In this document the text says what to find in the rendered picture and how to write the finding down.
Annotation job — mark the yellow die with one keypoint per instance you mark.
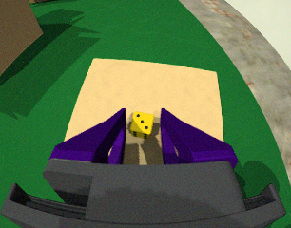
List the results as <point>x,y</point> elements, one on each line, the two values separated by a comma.
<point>141,125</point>

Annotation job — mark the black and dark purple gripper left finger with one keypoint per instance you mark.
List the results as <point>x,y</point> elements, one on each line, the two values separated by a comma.
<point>95,143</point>

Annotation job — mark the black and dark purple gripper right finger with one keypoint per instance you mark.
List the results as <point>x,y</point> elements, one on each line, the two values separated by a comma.
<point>192,144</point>

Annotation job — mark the beige flat mat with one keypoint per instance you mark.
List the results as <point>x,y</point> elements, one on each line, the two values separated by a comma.
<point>190,94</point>

